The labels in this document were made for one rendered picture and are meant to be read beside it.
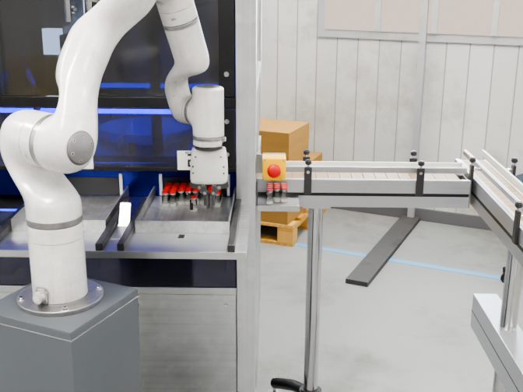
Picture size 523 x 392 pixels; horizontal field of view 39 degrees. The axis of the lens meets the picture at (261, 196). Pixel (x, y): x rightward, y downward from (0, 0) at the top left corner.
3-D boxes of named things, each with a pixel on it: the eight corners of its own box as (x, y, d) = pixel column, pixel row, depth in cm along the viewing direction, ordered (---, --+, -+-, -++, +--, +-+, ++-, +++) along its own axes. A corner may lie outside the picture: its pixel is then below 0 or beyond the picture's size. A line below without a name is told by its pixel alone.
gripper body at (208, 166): (228, 140, 204) (228, 179, 207) (191, 139, 204) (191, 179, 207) (226, 146, 197) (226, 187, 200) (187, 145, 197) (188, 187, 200)
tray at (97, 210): (47, 195, 238) (47, 184, 237) (128, 196, 238) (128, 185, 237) (12, 231, 206) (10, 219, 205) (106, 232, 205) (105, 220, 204)
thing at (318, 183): (255, 208, 240) (256, 159, 235) (257, 194, 254) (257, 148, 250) (470, 210, 239) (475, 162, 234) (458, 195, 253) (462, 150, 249)
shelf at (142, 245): (32, 201, 239) (32, 195, 238) (251, 203, 238) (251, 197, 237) (-25, 257, 193) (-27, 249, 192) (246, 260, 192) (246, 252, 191)
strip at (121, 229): (121, 222, 214) (120, 202, 212) (131, 222, 214) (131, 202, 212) (110, 239, 200) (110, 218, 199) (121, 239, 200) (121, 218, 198)
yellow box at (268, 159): (262, 174, 234) (262, 152, 232) (285, 175, 234) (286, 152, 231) (261, 181, 226) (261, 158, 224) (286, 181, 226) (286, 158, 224)
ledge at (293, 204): (257, 197, 244) (257, 192, 243) (298, 198, 243) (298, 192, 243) (257, 211, 230) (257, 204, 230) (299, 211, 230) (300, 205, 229)
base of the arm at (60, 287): (68, 323, 157) (61, 241, 152) (-2, 306, 165) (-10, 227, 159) (120, 289, 174) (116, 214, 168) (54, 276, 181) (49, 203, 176)
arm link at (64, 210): (49, 233, 156) (40, 120, 149) (-3, 216, 166) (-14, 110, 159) (94, 218, 165) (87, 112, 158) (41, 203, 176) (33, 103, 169)
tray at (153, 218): (154, 196, 238) (153, 186, 237) (236, 197, 237) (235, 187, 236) (135, 232, 205) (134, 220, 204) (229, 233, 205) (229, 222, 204)
